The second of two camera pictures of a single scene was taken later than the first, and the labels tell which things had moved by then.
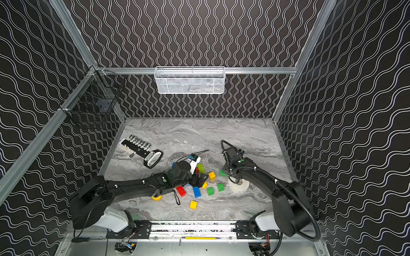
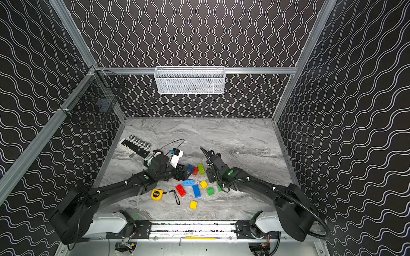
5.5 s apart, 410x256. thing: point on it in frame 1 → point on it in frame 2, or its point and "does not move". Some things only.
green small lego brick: (210, 191) does not move
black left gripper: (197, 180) → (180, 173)
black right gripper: (225, 166) → (209, 173)
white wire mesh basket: (189, 80) does not move
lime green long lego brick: (200, 168) does not move
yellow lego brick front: (193, 205) does not move
